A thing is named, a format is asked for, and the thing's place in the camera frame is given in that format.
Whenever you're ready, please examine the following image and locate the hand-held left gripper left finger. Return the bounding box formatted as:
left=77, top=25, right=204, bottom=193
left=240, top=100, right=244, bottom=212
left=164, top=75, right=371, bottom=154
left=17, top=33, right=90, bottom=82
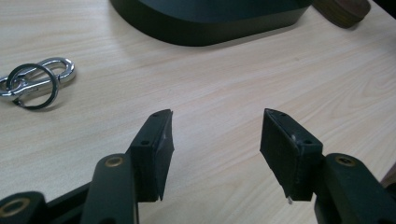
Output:
left=125, top=108, right=176, bottom=203

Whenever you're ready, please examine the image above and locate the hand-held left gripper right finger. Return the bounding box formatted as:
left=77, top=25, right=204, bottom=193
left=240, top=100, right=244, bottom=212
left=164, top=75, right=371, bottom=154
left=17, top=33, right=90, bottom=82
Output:
left=259, top=107, right=324, bottom=203

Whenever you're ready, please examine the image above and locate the dark key ring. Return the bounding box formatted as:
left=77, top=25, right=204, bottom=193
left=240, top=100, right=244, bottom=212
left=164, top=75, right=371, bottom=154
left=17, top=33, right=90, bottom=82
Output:
left=6, top=63, right=61, bottom=111

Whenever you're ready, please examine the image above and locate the silver carabiner keychain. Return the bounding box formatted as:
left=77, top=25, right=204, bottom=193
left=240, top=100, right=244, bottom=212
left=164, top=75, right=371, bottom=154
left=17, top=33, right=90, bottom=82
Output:
left=0, top=56, right=77, bottom=102

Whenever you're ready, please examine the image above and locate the dark green tray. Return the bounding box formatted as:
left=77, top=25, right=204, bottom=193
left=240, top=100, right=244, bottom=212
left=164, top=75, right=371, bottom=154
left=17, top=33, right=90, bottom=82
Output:
left=108, top=0, right=315, bottom=48

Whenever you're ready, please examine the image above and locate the brown wooden round coaster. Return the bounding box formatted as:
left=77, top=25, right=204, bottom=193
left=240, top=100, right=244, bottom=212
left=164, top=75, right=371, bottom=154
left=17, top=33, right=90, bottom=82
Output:
left=312, top=0, right=372, bottom=30

